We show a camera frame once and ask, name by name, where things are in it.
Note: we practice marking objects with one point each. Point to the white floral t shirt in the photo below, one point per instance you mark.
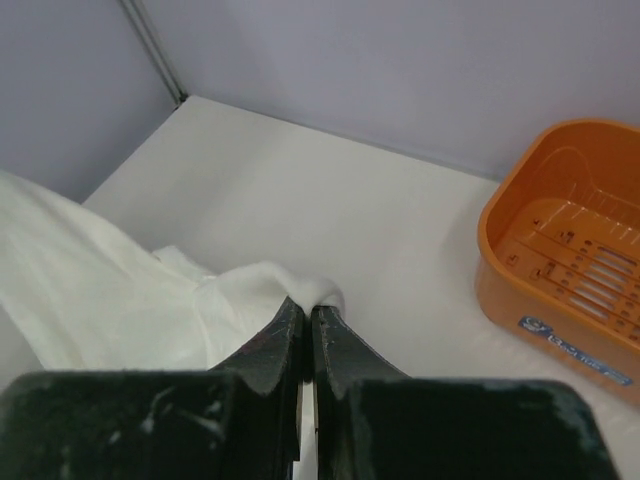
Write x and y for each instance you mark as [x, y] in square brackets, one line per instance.
[86, 296]

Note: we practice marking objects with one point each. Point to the left aluminium corner post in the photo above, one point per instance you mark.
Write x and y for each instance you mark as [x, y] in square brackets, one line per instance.
[149, 38]

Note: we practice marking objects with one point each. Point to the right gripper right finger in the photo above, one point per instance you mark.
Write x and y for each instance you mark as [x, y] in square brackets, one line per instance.
[340, 358]

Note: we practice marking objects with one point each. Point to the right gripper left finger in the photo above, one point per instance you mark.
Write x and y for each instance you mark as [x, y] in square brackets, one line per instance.
[269, 368]

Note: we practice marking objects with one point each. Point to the orange plastic basket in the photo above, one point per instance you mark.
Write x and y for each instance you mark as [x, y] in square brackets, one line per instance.
[559, 251]

